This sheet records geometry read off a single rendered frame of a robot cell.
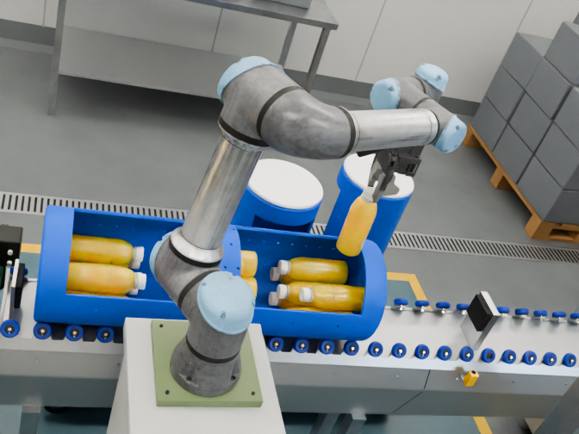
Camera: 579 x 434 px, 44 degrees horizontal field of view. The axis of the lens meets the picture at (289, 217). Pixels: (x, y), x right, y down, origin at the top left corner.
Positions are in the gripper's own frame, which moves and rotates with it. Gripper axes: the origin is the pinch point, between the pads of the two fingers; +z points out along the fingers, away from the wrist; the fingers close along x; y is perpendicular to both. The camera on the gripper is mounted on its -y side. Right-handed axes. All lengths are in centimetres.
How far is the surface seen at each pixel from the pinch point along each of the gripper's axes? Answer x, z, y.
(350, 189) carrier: 64, 42, 27
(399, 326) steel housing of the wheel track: 3, 49, 30
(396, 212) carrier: 58, 46, 46
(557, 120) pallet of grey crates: 219, 70, 225
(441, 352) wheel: -11, 45, 37
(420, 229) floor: 179, 141, 142
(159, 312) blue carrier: -15, 33, -48
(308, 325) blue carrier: -14.5, 33.9, -8.8
